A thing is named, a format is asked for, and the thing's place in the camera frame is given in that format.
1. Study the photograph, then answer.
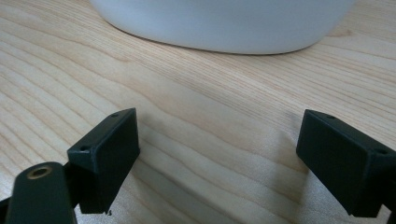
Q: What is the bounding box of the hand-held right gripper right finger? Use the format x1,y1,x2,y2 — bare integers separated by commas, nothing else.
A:
295,108,396,218

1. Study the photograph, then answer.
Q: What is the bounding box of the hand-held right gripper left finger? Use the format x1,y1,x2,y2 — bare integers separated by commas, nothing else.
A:
66,107,141,216

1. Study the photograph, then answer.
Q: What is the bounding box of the white pedal trash can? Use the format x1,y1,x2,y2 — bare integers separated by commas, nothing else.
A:
89,0,357,56

